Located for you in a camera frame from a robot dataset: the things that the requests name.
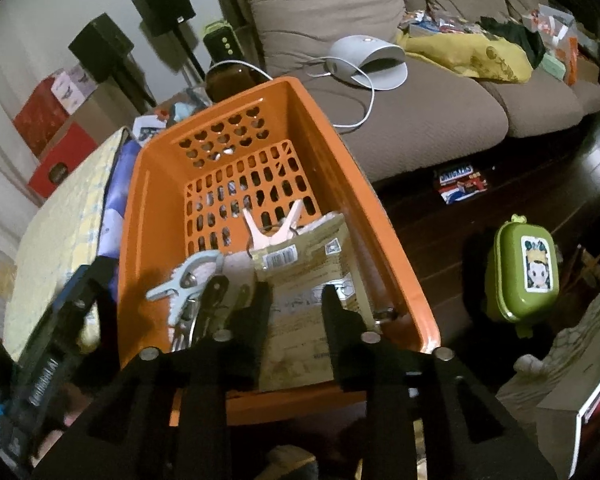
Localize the white cable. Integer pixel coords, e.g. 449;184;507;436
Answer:
210;57;376;133

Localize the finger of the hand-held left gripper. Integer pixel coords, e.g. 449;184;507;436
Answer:
55;257;118;346

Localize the red box with oval label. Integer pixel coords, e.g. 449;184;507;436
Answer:
28;122;98;198

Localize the open cardboard box with clutter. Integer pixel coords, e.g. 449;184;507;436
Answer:
130;87;211;143

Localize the dark candy bar box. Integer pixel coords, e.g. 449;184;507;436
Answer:
433;162;491;205

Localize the yellow cloth bag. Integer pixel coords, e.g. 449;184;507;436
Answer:
397;32;533;83

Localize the light blue plastic clip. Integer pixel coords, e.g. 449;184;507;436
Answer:
146;251;226;328

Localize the black speaker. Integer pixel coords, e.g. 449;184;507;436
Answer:
131;0;197;37
68;14;135;83

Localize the blue printed bag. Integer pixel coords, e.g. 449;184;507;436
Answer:
101;140;141;261

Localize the white nail lamp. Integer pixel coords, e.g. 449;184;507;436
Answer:
327;35;408;90

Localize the orange plastic basket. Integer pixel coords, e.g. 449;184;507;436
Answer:
117;76;441;426

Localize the black cloth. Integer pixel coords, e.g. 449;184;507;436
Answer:
480;16;546;68

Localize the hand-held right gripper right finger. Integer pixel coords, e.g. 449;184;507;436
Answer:
321;285;556;480

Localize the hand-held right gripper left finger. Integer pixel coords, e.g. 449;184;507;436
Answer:
32;282;273;480

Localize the yellow plaid tablecloth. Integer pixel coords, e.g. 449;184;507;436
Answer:
4;127;131;363

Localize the pink plastic clip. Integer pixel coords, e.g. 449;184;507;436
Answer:
242;199;305;261

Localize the mint green box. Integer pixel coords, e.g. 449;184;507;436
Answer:
540;52;566;81

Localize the red patterned gift box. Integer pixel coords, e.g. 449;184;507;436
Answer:
14;80;71;156

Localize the brown sofa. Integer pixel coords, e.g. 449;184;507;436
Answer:
211;0;600;181

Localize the stone pattern paper bag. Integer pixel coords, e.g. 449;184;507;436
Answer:
497;247;600;480

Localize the brown cardboard box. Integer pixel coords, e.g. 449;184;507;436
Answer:
40;95;146;161

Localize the small white box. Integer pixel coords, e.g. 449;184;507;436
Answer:
50;65;98;113

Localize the large brown cushion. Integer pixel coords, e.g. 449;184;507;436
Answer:
235;0;406;78

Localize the orange white paper box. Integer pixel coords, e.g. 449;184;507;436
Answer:
522;5;581;86

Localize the black speaker stand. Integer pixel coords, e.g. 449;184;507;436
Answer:
112;57;156;111
172;30;206;83

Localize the pile of snack packets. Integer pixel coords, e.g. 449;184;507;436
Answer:
397;9;486;38

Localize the green lunch box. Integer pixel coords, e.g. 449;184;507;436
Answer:
484;214;561;341

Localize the green black portable device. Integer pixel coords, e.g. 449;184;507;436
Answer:
202;20;243;63

